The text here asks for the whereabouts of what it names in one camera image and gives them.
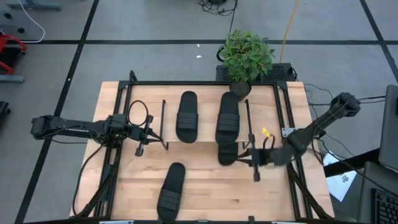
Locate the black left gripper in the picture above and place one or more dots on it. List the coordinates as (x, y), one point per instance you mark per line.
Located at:
(136, 133)

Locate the green potted plant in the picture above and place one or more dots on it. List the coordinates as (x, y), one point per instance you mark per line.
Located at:
(245, 59)

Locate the grey equipment base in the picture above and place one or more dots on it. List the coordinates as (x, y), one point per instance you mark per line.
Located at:
(7, 21)

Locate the black perforated box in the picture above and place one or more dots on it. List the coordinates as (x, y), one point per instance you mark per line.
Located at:
(280, 73)

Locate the red cart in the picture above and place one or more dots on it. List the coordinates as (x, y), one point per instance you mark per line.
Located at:
(6, 39)

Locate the wooden shelf with black frame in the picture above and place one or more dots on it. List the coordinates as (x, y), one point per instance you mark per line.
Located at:
(206, 124)

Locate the grey monitor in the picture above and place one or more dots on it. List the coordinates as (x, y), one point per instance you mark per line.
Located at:
(390, 130)

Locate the grey table base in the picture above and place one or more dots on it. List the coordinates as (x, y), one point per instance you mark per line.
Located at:
(31, 3)

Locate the black metal rig frame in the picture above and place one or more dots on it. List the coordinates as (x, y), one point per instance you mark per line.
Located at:
(202, 83)

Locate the black keyboard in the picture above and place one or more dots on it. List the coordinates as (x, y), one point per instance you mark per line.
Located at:
(387, 208)

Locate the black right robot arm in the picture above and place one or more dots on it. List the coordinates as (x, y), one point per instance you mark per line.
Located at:
(323, 119)

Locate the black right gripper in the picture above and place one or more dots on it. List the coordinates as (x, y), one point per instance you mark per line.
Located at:
(264, 157)

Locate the white paper sheet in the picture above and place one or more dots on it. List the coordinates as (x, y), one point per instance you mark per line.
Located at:
(342, 183)

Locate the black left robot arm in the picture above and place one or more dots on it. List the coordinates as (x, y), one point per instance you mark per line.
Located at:
(62, 127)

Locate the silver metal bracket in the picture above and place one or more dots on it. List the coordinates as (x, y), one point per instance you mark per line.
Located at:
(287, 132)

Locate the grey desk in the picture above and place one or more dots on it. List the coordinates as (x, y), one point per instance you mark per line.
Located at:
(368, 186)

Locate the black slide sandal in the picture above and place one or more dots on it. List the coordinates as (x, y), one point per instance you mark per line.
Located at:
(187, 102)
(228, 105)
(227, 155)
(171, 193)

